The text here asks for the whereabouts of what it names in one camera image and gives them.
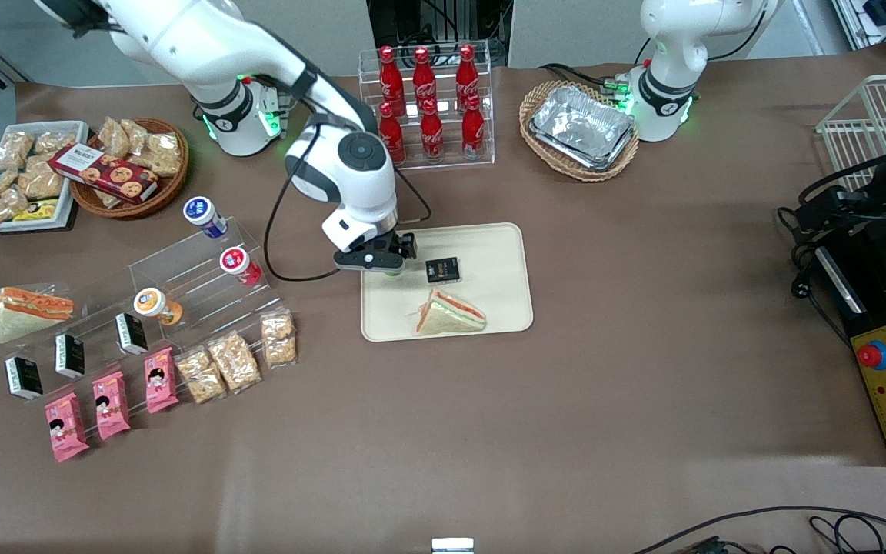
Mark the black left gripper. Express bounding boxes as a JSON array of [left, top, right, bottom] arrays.
[[795, 165, 886, 233]]

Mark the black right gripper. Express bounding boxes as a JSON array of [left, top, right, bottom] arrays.
[[370, 231, 418, 262]]

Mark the beige plastic tray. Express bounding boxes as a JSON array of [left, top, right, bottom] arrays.
[[361, 223, 534, 342]]

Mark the red lid gum bottle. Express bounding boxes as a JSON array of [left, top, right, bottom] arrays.
[[219, 246, 263, 287]]

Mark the blue lid gum bottle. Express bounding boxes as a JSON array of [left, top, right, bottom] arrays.
[[183, 196, 228, 239]]

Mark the aluminium foil tray stack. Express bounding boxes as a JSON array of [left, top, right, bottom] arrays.
[[529, 85, 636, 172]]

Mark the orange lid gum bottle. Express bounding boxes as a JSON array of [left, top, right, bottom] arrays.
[[133, 287, 184, 326]]

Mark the white rectangular tray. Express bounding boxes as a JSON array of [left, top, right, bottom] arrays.
[[0, 121, 90, 233]]

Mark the wrapped triangle sandwich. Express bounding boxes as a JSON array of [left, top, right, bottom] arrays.
[[415, 289, 487, 336], [0, 286, 75, 344]]

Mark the clear acrylic bottle rack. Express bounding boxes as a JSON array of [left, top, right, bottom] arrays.
[[358, 40, 495, 173]]

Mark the red cola bottle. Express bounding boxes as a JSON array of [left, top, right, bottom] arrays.
[[379, 46, 405, 107], [420, 98, 445, 161], [413, 46, 438, 105], [456, 44, 481, 101], [461, 94, 485, 157], [378, 102, 407, 165]]

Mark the clear rice cracker pack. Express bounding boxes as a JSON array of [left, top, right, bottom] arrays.
[[175, 346, 227, 405], [207, 330, 263, 395], [261, 307, 298, 367]]

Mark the light oval wicker basket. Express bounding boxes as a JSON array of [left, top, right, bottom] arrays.
[[519, 81, 640, 182]]

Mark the clear acrylic stepped display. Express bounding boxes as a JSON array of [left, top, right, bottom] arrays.
[[0, 218, 284, 409]]

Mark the black equipment rack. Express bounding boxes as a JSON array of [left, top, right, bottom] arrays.
[[366, 0, 513, 68]]

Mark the brown round wicker basket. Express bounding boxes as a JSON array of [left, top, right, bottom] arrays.
[[70, 118, 190, 220]]

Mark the pink cartoon snack pack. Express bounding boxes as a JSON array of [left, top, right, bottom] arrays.
[[144, 347, 179, 414], [45, 392, 90, 462], [92, 371, 132, 441]]

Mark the red cookie box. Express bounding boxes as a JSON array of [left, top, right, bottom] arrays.
[[48, 143, 159, 205]]

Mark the yellow snack packet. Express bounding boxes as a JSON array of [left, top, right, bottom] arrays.
[[12, 199, 59, 222]]

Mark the black cable bundle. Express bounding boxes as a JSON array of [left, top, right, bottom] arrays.
[[776, 202, 824, 302]]

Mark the white wire basket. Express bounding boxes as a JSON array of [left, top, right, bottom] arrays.
[[816, 73, 886, 193]]

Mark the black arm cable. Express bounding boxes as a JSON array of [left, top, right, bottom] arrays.
[[262, 115, 433, 282]]

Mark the metal frame shelf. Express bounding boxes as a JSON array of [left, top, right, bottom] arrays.
[[831, 0, 886, 74]]

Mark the black base cable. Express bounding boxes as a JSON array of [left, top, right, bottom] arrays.
[[539, 63, 630, 95]]

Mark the long black cable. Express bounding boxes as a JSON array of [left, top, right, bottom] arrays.
[[631, 506, 886, 554]]

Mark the looped black cable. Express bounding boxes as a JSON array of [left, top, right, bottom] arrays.
[[808, 514, 886, 554]]

